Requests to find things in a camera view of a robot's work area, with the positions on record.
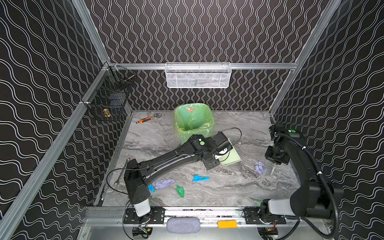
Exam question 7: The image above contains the pale green dustpan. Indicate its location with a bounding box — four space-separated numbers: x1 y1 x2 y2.
218 147 242 166

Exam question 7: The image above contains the purple paper scrap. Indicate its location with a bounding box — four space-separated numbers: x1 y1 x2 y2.
255 162 266 175
155 179 175 190

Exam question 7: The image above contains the green bin with bag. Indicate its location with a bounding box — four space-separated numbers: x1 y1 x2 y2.
173 103 216 144

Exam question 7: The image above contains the green paper scrap front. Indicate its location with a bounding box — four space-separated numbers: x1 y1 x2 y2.
176 185 185 198

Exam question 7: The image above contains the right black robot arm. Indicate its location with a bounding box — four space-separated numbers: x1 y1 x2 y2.
258 124 344 240

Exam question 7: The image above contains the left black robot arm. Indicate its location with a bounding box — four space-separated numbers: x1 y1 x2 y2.
124 132 233 217

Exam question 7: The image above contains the yellow block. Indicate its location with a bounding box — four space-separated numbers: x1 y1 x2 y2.
218 220 238 229

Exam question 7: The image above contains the orange utility knife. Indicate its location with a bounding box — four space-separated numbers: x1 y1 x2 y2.
136 116 156 124

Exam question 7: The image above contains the silver wrench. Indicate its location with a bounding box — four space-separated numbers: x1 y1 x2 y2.
115 158 131 186

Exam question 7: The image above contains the brass object in basket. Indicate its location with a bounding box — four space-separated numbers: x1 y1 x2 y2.
103 109 112 118

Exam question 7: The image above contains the white wire basket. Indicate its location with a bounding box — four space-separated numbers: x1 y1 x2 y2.
165 62 232 89

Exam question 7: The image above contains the black wire basket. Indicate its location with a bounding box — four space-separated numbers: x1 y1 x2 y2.
82 62 137 123

